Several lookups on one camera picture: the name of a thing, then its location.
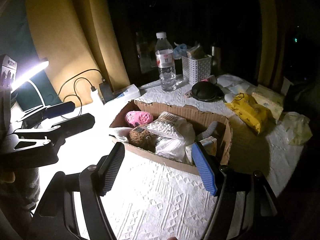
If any white mesh bath sponge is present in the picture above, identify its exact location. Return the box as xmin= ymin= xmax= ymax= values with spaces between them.
xmin=108 ymin=127 xmax=132 ymax=142

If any grey dotted sock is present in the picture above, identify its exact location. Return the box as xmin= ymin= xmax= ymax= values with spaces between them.
xmin=196 ymin=121 xmax=217 ymax=141

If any pink plush toy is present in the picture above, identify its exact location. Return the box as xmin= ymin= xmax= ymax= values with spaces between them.
xmin=125 ymin=111 xmax=153 ymax=127

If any cotton swab pack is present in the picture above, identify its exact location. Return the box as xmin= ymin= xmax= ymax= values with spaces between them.
xmin=144 ymin=112 xmax=195 ymax=140

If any white tissue pack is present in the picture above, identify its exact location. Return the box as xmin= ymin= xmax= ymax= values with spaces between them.
xmin=155 ymin=138 xmax=190 ymax=164

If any white LED desk lamp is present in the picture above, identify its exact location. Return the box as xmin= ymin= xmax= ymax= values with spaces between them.
xmin=10 ymin=58 xmax=49 ymax=107

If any white USB charger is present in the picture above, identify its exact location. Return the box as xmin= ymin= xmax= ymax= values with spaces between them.
xmin=91 ymin=86 xmax=103 ymax=105

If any black power adapter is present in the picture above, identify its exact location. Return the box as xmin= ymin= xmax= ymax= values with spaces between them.
xmin=99 ymin=81 xmax=115 ymax=103

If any crumpled green plastic bag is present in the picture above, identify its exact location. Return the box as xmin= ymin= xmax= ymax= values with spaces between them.
xmin=281 ymin=112 xmax=312 ymax=146

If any brown cardboard box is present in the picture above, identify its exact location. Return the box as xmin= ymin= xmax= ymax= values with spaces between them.
xmin=110 ymin=100 xmax=232 ymax=174

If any pale yellow tissue packet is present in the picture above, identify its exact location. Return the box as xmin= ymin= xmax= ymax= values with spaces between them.
xmin=252 ymin=85 xmax=284 ymax=120

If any yellow curtain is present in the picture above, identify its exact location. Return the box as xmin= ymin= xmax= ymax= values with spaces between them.
xmin=25 ymin=0 xmax=130 ymax=105

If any clear plastic water bottle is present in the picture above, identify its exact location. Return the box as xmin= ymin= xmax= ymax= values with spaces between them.
xmin=155 ymin=32 xmax=177 ymax=92

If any white plastic basket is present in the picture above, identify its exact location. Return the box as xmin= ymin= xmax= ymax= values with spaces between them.
xmin=182 ymin=55 xmax=212 ymax=85

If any blue plastic bag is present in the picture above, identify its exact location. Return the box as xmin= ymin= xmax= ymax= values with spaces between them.
xmin=173 ymin=44 xmax=188 ymax=60

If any dark metal thermos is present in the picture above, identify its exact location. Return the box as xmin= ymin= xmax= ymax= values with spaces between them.
xmin=212 ymin=46 xmax=221 ymax=75

